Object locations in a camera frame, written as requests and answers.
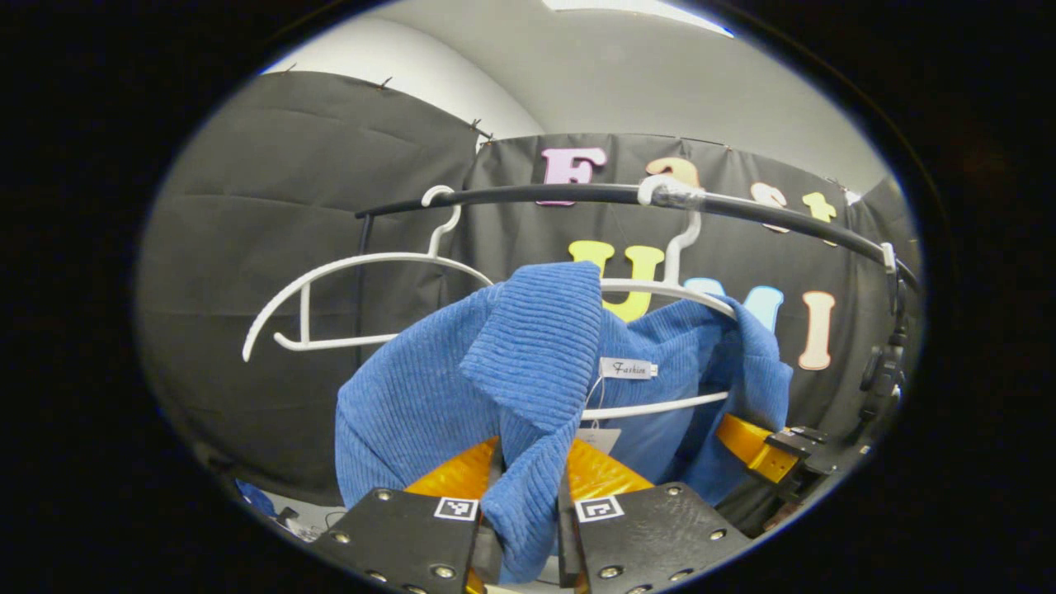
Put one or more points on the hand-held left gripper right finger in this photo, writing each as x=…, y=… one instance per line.
x=643, y=536

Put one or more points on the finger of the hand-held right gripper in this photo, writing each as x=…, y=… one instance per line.
x=755, y=445

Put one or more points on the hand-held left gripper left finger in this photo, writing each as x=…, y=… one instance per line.
x=396, y=536

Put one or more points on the white plastic hanger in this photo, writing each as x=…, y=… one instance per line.
x=306, y=309
x=652, y=288

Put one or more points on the black metal clothes rack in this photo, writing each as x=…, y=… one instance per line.
x=536, y=195

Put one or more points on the blue cloth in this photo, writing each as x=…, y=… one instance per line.
x=256, y=497

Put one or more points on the black backdrop cloth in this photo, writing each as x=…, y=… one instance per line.
x=247, y=247

